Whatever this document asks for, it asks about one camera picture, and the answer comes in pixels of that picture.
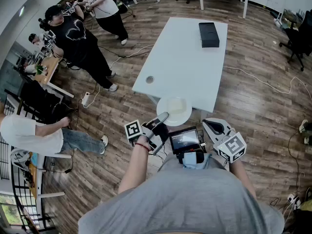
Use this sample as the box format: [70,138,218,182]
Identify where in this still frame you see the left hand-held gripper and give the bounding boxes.
[124,111,170,156]

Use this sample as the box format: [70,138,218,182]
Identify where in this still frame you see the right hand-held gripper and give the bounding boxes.
[202,117,247,164]

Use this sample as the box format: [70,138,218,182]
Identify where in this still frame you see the pale white food block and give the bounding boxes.
[166,97,187,114]

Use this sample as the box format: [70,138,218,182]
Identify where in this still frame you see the white round plate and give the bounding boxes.
[156,96,193,127]

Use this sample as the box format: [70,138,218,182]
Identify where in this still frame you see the person's left forearm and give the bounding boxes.
[117,140,156,195]

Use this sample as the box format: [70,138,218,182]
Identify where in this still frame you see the person's right forearm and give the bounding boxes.
[229,158,258,199]

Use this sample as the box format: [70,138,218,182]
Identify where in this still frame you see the white rectangular table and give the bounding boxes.
[132,17,229,114]

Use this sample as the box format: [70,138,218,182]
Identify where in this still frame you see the black chest-mounted screen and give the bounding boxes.
[168,126,202,155]

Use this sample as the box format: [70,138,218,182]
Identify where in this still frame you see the white power strip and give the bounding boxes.
[287,193,302,211]
[81,91,91,108]

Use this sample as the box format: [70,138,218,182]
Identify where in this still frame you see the person's grey shirt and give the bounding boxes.
[78,152,286,234]

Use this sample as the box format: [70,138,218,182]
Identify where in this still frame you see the black rectangular box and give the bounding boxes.
[198,22,220,49]

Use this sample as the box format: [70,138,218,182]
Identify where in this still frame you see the wooden desk with white legs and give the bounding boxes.
[34,56,75,98]

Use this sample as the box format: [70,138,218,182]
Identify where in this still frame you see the cluttered wooden side table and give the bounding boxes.
[28,152,66,199]

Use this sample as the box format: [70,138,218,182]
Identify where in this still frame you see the white helmet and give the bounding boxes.
[9,148,31,170]

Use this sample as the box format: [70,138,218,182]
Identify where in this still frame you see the red string bracelet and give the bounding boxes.
[134,142,151,152]

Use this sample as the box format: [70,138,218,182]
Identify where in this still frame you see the black chest mount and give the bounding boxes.
[176,151,205,169]

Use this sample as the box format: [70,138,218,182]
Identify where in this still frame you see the white floor cable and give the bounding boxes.
[223,66,312,102]
[108,44,156,70]

